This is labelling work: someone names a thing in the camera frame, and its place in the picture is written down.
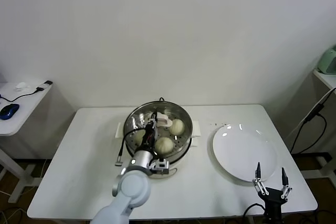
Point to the blue computer mouse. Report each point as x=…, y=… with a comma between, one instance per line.
x=9, y=110

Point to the small dark crumbs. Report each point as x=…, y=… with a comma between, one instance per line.
x=218, y=123

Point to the white side table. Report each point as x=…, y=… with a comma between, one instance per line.
x=26, y=108

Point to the mint green appliance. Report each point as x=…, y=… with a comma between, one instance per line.
x=328, y=61

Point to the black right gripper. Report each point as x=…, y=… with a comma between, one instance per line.
x=273, y=200

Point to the white steamed baozi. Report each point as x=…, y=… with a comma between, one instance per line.
x=137, y=137
x=177, y=127
x=164, y=145

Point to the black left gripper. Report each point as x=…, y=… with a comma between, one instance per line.
x=149, y=137

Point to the perforated steel steamer basket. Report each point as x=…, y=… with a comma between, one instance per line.
x=182, y=142

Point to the small crumpled white object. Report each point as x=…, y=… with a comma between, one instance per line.
x=22, y=86

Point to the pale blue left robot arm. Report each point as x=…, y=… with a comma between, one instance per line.
x=134, y=184

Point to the round glass pot lid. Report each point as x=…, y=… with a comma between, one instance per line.
x=165, y=121

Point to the large white round plate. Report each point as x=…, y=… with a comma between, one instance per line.
x=236, y=150

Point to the cream electric cooker base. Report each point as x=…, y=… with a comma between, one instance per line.
x=195, y=142

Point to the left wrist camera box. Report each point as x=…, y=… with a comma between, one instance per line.
x=160, y=166

